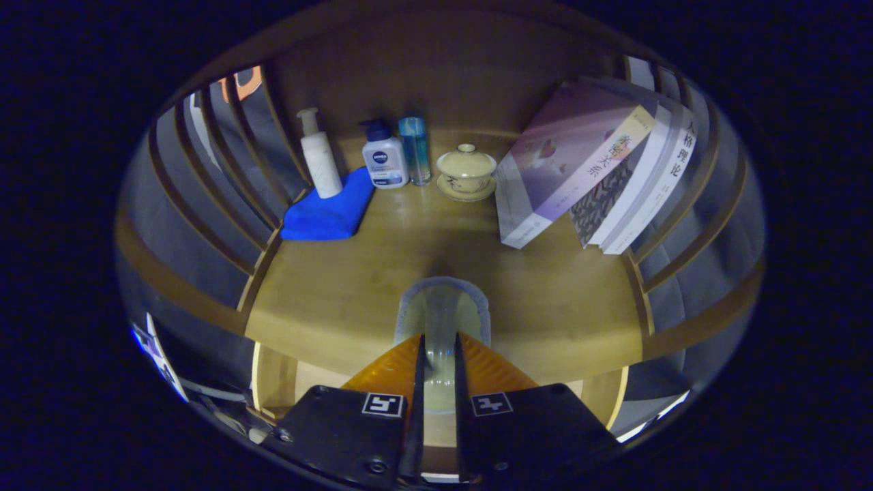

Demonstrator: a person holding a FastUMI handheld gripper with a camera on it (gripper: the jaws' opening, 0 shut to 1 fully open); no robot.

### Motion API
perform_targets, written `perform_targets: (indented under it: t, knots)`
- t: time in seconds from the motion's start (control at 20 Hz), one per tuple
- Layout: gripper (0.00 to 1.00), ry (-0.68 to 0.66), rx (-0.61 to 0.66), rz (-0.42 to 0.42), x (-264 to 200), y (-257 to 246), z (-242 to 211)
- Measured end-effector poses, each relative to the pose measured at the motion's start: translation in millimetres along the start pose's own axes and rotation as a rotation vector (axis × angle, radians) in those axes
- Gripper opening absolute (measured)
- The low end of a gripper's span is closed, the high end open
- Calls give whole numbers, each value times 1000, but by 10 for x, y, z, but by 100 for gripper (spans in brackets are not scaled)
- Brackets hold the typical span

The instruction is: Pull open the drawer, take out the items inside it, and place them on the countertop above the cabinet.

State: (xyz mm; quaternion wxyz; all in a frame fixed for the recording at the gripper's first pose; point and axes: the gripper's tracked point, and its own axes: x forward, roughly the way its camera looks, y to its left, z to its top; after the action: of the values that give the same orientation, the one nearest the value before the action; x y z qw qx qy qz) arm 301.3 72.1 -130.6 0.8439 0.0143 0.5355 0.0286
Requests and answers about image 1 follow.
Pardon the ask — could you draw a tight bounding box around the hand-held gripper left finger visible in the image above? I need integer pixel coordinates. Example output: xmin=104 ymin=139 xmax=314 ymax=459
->
xmin=263 ymin=333 xmax=427 ymax=488

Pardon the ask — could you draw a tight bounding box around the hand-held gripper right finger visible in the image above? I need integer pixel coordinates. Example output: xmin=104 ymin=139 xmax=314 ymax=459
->
xmin=454 ymin=332 xmax=621 ymax=481

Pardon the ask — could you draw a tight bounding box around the wooden countertop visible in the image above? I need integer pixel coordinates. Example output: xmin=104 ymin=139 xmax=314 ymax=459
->
xmin=244 ymin=130 xmax=655 ymax=383

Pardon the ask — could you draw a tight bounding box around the wooden cabinet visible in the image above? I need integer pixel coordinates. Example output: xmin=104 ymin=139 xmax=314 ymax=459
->
xmin=115 ymin=7 xmax=765 ymax=437

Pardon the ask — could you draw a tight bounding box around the blue folded cloth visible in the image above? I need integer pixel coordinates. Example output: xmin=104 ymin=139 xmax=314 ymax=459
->
xmin=280 ymin=167 xmax=376 ymax=241

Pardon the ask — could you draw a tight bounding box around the dark patterned book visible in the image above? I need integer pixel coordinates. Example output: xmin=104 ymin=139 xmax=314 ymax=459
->
xmin=569 ymin=158 xmax=638 ymax=248

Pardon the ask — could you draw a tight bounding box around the white pump bottle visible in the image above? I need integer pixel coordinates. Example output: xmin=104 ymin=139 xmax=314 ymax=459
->
xmin=297 ymin=107 xmax=344 ymax=200

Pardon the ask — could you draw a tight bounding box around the beige lidded teacup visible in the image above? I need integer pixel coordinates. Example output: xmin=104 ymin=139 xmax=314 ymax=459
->
xmin=436 ymin=143 xmax=498 ymax=203

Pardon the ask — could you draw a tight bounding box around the white lotion bottle blue cap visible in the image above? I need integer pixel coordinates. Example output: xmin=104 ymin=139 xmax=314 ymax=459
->
xmin=360 ymin=119 xmax=410 ymax=190

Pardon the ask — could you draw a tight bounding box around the purple cover book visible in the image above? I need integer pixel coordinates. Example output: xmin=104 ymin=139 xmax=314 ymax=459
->
xmin=494 ymin=83 xmax=657 ymax=250

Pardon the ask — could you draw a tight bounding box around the plain white book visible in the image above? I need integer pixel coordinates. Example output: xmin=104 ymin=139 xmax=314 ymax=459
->
xmin=588 ymin=102 xmax=683 ymax=248

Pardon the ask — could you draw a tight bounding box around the teal bottle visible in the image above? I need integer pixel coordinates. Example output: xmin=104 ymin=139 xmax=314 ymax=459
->
xmin=398 ymin=116 xmax=432 ymax=186

